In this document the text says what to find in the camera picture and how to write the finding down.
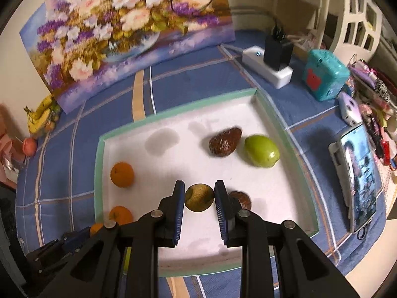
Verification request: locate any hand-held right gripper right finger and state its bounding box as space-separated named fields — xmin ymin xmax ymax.
xmin=215 ymin=179 xmax=354 ymax=298

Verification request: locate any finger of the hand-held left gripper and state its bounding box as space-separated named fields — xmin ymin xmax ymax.
xmin=35 ymin=226 xmax=92 ymax=263

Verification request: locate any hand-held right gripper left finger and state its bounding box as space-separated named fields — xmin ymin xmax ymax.
xmin=37 ymin=179 xmax=186 ymax=298

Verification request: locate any small yellow-green fruit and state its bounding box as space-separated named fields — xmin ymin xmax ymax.
xmin=184 ymin=184 xmax=215 ymax=213

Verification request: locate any dark brown round fruit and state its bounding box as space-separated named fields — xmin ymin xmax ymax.
xmin=228 ymin=191 xmax=252 ymax=211

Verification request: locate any white tray with green rim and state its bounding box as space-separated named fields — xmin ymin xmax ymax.
xmin=93 ymin=88 xmax=320 ymax=278

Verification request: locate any brown pointed fruit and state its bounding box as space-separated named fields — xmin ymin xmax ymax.
xmin=208 ymin=127 xmax=243 ymax=157

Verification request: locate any large green fruit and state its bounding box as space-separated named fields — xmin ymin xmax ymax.
xmin=244 ymin=134 xmax=280 ymax=169

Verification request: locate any red peach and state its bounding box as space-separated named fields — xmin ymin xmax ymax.
xmin=22 ymin=138 xmax=38 ymax=156

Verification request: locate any pink wrapped bouquet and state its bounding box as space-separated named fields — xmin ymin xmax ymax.
xmin=0 ymin=104 xmax=25 ymax=181

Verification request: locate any clear fruit container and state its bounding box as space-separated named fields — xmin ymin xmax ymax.
xmin=31 ymin=106 xmax=62 ymax=139

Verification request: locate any white phone case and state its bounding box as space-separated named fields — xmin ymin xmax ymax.
xmin=329 ymin=141 xmax=356 ymax=221

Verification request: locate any banana bunch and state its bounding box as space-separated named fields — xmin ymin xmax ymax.
xmin=24 ymin=95 xmax=61 ymax=137

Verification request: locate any smartphone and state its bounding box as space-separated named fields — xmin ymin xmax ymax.
xmin=339 ymin=122 xmax=383 ymax=233

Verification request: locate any white power strip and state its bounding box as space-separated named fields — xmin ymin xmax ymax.
xmin=242 ymin=46 xmax=294 ymax=89

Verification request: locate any purple and white device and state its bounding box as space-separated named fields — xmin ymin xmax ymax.
xmin=337 ymin=91 xmax=363 ymax=126

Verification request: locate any black charger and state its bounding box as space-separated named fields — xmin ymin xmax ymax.
xmin=264 ymin=26 xmax=294 ymax=72

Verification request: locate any teal toy box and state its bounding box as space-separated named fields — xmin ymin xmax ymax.
xmin=302 ymin=49 xmax=351 ymax=101

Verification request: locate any flower painting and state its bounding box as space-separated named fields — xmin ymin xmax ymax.
xmin=19 ymin=0 xmax=236 ymax=115

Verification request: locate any pile of small accessories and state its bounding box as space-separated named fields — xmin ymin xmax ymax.
xmin=347 ymin=59 xmax=397 ymax=171

